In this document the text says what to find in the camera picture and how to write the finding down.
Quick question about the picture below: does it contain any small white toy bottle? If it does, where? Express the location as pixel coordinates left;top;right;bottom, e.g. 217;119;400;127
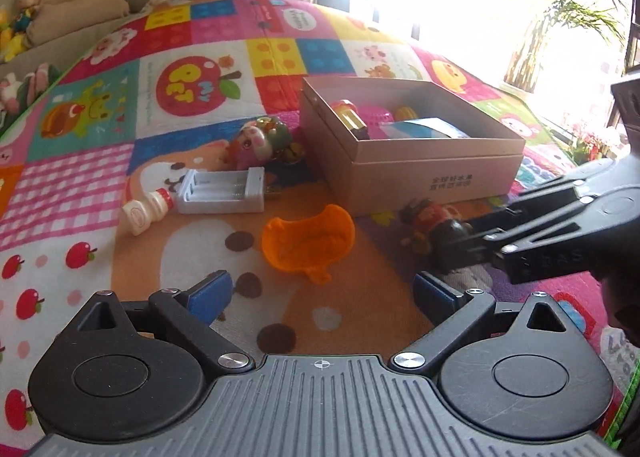
121;188;177;237

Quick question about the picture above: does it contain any blue white wipes packet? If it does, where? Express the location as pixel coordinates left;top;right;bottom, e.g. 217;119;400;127
367;118;471;142

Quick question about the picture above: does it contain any white battery charger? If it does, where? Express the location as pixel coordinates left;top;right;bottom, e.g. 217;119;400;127
172;167;282;215

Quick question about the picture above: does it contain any green pink white plush toy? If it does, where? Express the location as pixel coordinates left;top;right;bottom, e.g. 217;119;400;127
0;62;63;132

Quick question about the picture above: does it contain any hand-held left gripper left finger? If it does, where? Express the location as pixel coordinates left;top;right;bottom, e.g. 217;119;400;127
59;271;256;375

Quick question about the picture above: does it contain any colourful printed play mat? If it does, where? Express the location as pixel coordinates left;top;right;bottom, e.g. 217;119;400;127
0;0;640;457

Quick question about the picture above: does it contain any pink pig plush keychain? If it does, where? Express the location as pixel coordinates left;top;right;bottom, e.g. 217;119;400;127
227;116;307;172

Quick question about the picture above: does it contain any small flowering plant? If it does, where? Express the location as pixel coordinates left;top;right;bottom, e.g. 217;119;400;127
567;122;626;165

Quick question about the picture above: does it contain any orange plastic toy cup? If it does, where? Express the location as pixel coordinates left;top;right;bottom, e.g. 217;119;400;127
261;203;357;287

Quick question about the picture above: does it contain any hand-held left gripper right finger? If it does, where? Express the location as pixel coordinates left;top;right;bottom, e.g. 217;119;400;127
387;272;583;378

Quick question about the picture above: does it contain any red black doll keychain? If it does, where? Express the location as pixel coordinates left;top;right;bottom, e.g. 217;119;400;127
399;198;493;274

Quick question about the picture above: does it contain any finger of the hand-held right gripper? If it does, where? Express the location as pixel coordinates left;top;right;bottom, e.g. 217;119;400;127
465;159;621;238
482;197;608;285

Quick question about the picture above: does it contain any potted palm plant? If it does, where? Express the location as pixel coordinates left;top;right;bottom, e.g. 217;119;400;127
502;0;640;98

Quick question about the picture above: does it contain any pink cardboard box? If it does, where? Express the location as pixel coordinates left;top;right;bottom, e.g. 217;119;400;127
299;77;527;218

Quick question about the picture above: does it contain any beige sofa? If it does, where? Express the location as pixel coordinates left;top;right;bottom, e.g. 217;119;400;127
0;0;151;138

